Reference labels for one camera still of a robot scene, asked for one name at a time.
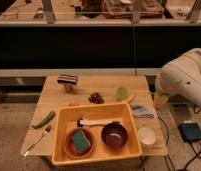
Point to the dark red grapes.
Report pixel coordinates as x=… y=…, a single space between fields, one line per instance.
x=96 y=98

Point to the purple bowl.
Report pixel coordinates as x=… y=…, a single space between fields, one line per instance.
x=114 y=135

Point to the blue grey cloth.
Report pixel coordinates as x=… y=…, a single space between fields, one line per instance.
x=141 y=111

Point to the wooden table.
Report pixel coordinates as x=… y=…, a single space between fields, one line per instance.
x=54 y=96

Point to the green cucumber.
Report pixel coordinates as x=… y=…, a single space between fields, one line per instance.
x=45 y=120

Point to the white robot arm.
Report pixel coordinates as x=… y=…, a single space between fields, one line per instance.
x=180 y=76

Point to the silver fork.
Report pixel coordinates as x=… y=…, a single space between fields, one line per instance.
x=45 y=132

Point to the black box device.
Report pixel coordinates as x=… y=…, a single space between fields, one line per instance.
x=190 y=132

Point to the striped block on stand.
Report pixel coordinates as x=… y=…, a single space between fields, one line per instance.
x=68 y=81

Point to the green sponge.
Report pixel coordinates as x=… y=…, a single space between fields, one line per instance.
x=80 y=141

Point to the yellow banana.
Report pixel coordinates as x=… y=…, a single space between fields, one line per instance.
x=129 y=99

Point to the orange bowl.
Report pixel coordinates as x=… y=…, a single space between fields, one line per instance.
x=69 y=148

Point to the green pear toy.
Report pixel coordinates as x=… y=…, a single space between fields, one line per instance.
x=122 y=93

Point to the small orange object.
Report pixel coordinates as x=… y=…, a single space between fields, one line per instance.
x=71 y=104

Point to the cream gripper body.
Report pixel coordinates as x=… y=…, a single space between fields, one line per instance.
x=159 y=100

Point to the yellow plastic bin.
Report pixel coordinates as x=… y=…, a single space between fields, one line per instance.
x=64 y=153

